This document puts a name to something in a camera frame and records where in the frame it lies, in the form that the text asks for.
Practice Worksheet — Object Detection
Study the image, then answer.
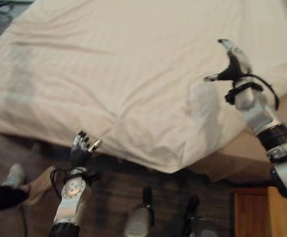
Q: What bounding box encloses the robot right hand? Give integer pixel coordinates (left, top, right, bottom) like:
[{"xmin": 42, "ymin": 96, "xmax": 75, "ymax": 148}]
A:
[{"xmin": 203, "ymin": 38, "xmax": 254, "ymax": 82}]

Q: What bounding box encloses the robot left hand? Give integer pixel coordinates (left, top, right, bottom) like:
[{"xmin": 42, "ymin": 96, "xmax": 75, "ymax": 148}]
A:
[{"xmin": 70, "ymin": 131, "xmax": 103, "ymax": 169}]

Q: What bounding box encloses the beige bed base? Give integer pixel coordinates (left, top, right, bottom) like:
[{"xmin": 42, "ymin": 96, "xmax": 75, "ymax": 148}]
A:
[{"xmin": 189, "ymin": 90, "xmax": 287, "ymax": 184}]

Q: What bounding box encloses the person's shoe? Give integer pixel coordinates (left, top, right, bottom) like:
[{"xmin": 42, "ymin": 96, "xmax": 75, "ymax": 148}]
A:
[{"xmin": 0, "ymin": 162, "xmax": 27, "ymax": 190}]

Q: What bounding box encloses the robot left leg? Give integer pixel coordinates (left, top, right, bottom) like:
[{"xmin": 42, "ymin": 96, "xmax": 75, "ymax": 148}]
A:
[{"xmin": 124, "ymin": 186, "xmax": 155, "ymax": 237}]

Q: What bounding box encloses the robot leg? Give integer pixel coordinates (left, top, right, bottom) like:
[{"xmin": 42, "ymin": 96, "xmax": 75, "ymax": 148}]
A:
[
  {"xmin": 182, "ymin": 195, "xmax": 219, "ymax": 237},
  {"xmin": 124, "ymin": 186, "xmax": 155, "ymax": 237}
]

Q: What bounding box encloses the white duvet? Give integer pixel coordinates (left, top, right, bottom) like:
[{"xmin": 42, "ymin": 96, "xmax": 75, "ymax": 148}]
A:
[{"xmin": 0, "ymin": 0, "xmax": 287, "ymax": 175}]

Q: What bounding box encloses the robot right leg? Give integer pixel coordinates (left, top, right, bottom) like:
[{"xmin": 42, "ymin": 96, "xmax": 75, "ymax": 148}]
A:
[{"xmin": 182, "ymin": 195, "xmax": 219, "ymax": 237}]

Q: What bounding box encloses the wooden cabinet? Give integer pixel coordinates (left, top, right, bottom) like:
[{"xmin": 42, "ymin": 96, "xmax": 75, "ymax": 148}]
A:
[{"xmin": 233, "ymin": 186, "xmax": 287, "ymax": 237}]

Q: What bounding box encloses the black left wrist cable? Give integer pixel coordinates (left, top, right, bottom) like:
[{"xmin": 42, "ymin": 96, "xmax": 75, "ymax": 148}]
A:
[{"xmin": 49, "ymin": 165, "xmax": 100, "ymax": 198}]

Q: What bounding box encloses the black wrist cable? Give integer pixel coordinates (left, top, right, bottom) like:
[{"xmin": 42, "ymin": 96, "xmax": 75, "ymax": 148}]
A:
[
  {"xmin": 49, "ymin": 165, "xmax": 100, "ymax": 198},
  {"xmin": 242, "ymin": 74, "xmax": 281, "ymax": 111}
]

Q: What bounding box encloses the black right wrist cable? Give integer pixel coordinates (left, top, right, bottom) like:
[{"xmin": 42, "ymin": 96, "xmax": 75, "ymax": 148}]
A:
[{"xmin": 242, "ymin": 74, "xmax": 281, "ymax": 111}]

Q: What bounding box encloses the dark furniture frame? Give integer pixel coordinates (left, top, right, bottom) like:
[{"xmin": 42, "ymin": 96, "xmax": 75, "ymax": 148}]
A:
[{"xmin": 0, "ymin": 0, "xmax": 33, "ymax": 33}]

